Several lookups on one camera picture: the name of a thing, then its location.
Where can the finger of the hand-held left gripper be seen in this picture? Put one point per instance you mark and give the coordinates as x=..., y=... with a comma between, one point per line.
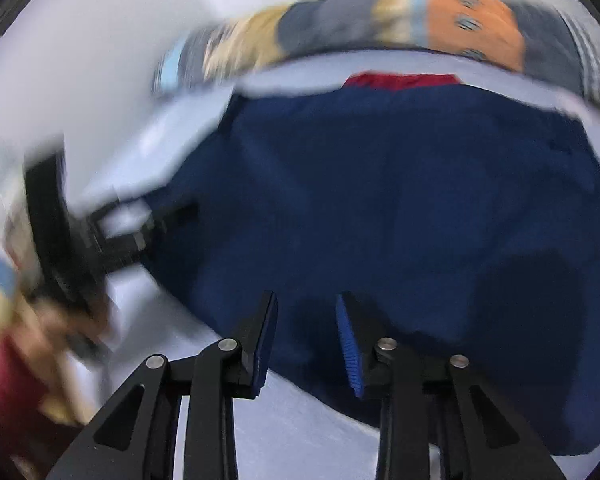
x=125, y=252

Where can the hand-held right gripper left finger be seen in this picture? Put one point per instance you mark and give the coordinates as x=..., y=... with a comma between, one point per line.
x=261, y=350

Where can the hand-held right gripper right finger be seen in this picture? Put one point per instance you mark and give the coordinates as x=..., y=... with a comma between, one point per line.
x=351, y=350

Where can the navy blue jacket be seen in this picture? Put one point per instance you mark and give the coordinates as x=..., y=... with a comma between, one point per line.
x=380, y=185

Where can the person's left hand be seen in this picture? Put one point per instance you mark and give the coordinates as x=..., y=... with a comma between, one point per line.
x=55, y=327

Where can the patchwork quilt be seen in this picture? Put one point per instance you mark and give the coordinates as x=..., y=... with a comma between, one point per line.
x=330, y=20

